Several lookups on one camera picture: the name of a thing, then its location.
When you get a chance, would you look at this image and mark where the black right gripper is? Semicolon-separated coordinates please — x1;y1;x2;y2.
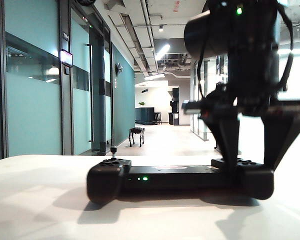
181;84;300;174

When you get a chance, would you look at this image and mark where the black remote control with joysticks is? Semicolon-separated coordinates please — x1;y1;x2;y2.
86;146;275;206

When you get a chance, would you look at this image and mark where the black quadruped robot dog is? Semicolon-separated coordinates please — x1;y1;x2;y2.
128;126;146;149

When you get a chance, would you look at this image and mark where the black bin with white label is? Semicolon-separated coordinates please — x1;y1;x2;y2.
168;112;180;126

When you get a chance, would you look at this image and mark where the tall black cabinet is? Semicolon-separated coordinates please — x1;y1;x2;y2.
169;87;180;114

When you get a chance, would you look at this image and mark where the dark counter with white top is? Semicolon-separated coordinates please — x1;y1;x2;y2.
134;106;156;126

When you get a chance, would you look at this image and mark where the short linear ceiling light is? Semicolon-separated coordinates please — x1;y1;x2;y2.
143;72;166;81

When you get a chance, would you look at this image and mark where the long linear ceiling light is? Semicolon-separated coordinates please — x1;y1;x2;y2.
154;44;171;61

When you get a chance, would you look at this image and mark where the lit room display panel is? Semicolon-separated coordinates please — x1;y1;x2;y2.
59;49;74;67

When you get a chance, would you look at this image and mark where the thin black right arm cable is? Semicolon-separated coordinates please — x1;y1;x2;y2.
196;37;209;100

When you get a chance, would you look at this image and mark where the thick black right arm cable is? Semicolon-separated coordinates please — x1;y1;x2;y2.
274;4;295;92

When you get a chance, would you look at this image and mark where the round black wall ornament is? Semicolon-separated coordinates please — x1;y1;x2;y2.
114;62;124;77

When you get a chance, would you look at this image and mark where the long vertical door handle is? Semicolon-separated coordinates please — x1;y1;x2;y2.
86;43;95;144

